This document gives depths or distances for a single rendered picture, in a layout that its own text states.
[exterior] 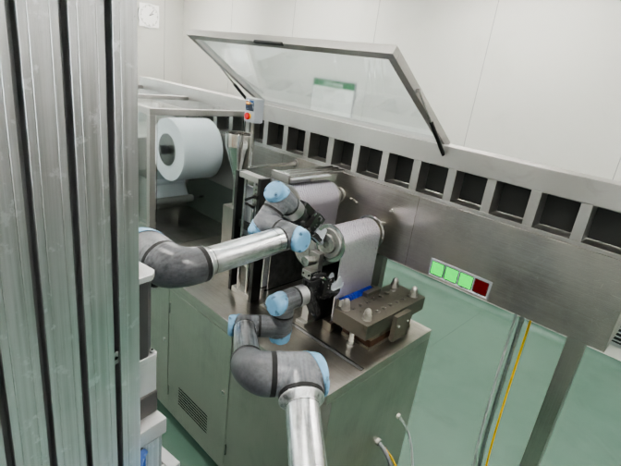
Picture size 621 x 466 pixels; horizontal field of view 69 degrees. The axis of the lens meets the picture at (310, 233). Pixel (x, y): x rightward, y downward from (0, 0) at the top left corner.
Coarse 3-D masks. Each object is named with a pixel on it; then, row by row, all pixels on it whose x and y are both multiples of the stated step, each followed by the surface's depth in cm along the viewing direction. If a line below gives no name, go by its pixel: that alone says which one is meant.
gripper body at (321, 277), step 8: (320, 272) 168; (304, 280) 159; (312, 280) 161; (320, 280) 161; (328, 280) 164; (312, 288) 161; (320, 288) 163; (328, 288) 166; (312, 296) 158; (320, 296) 164
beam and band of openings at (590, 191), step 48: (192, 96) 276; (288, 144) 227; (336, 144) 207; (384, 144) 186; (432, 144) 171; (432, 192) 180; (480, 192) 169; (528, 192) 157; (576, 192) 140; (576, 240) 143
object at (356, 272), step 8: (376, 248) 185; (352, 256) 174; (360, 256) 179; (368, 256) 183; (344, 264) 172; (352, 264) 176; (360, 264) 181; (368, 264) 185; (344, 272) 174; (352, 272) 178; (360, 272) 183; (368, 272) 187; (344, 280) 176; (352, 280) 180; (360, 280) 185; (368, 280) 189; (344, 288) 178; (352, 288) 182; (360, 288) 187; (336, 296) 176
